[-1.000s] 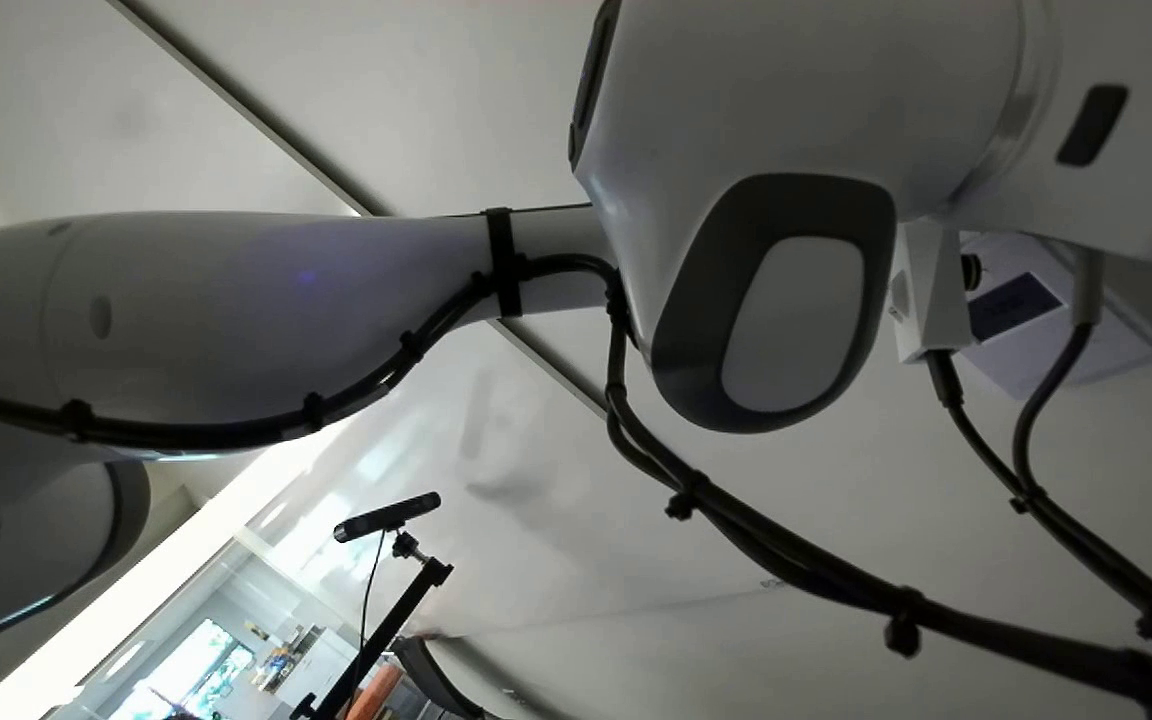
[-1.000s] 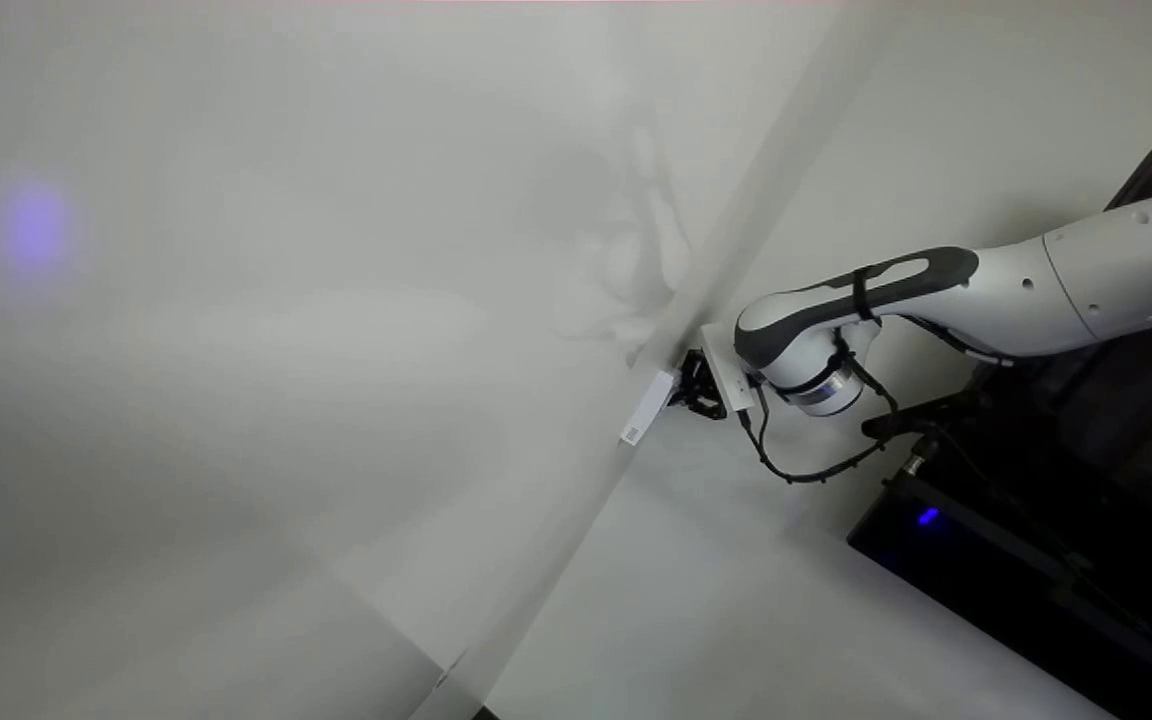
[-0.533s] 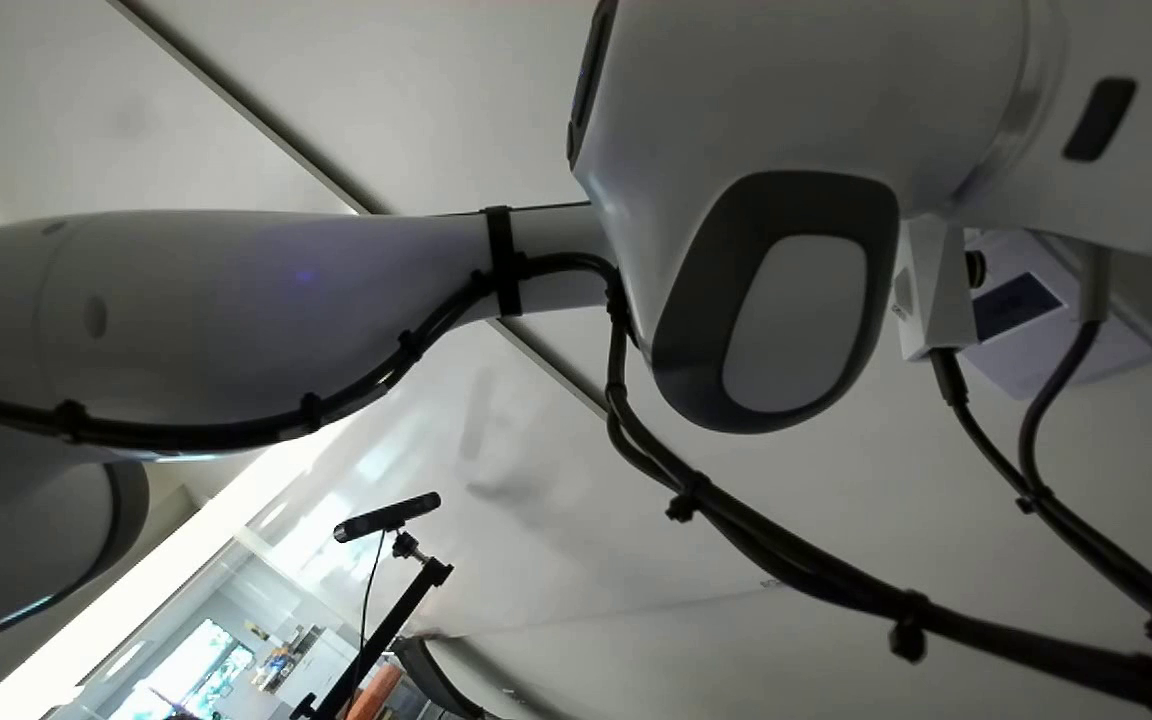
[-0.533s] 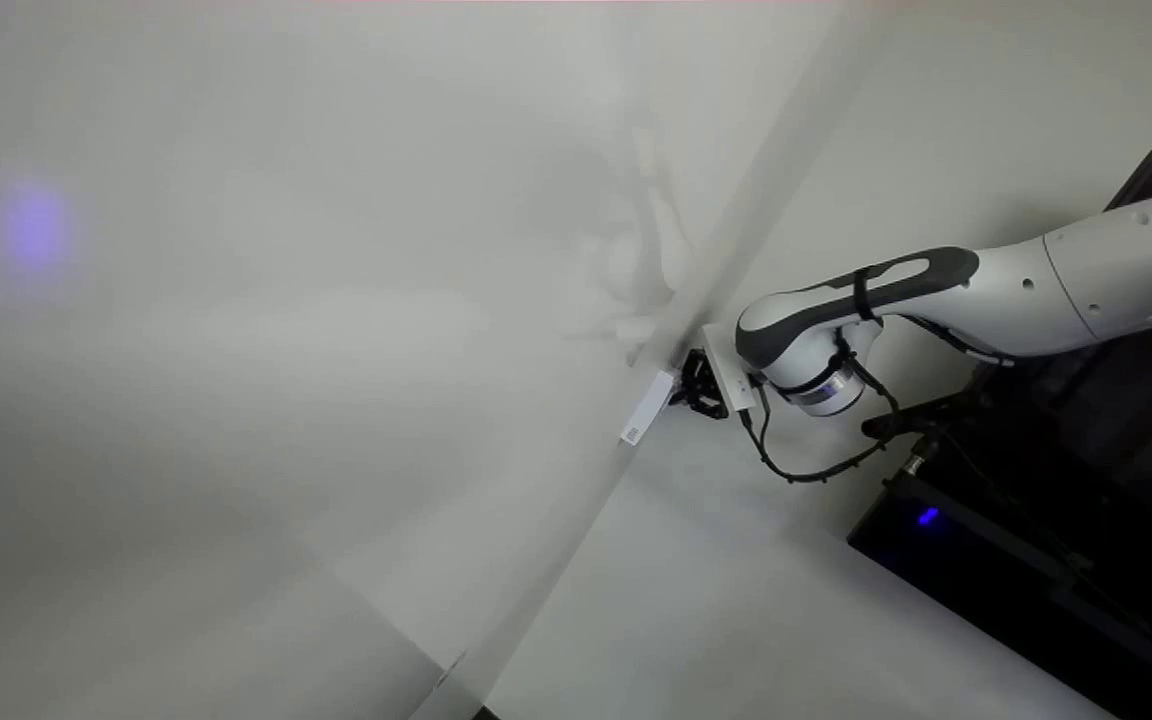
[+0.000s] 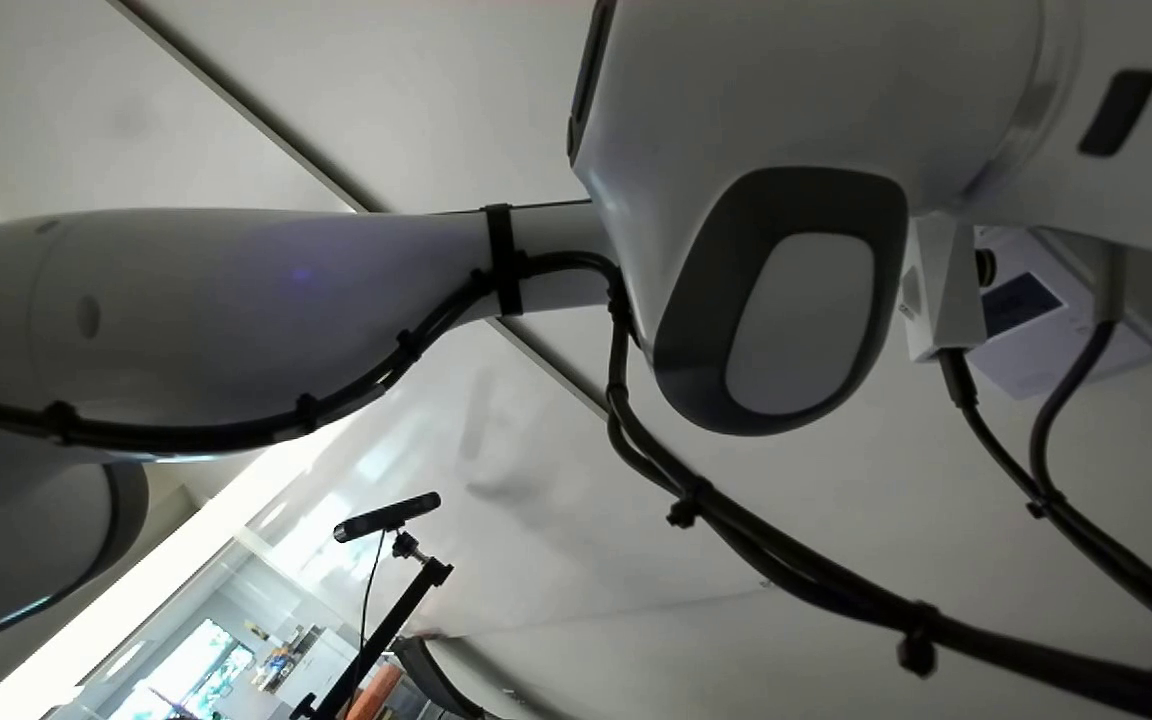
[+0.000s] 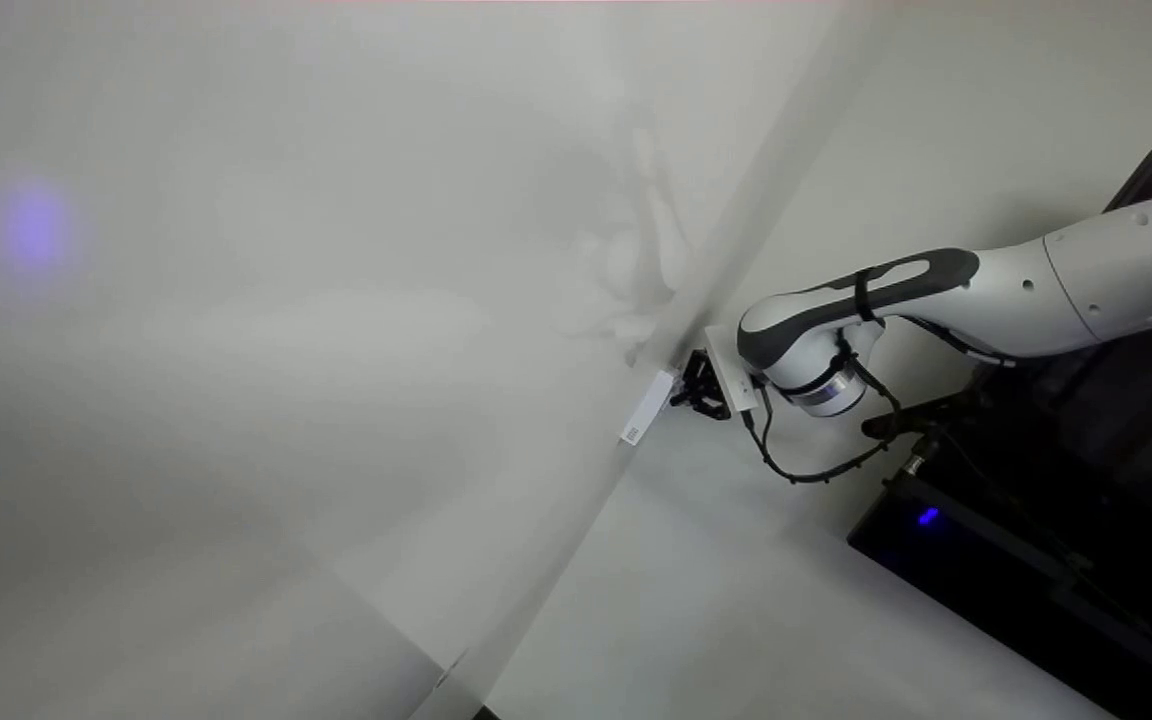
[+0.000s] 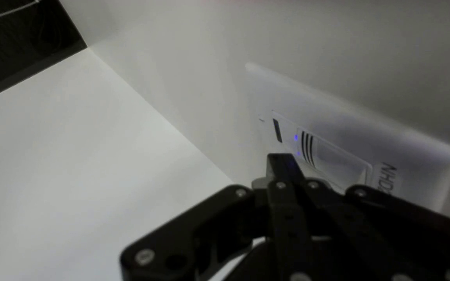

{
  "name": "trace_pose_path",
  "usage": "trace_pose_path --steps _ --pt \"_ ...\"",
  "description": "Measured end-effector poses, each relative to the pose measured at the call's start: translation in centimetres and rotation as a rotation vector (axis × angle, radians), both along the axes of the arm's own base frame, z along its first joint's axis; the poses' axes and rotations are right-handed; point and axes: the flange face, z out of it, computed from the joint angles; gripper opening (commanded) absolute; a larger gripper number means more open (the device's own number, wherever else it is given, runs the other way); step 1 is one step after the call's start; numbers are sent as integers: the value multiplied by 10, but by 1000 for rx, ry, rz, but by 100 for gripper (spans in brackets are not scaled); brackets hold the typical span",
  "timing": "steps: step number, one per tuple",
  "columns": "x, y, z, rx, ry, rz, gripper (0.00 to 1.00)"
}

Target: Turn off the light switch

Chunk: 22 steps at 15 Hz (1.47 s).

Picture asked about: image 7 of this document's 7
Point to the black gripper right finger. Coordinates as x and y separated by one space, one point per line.
381 235

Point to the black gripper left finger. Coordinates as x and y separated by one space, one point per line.
219 228

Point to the dark glass panel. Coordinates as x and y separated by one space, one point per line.
16 41

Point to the white light switch plate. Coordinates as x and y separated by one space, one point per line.
359 135

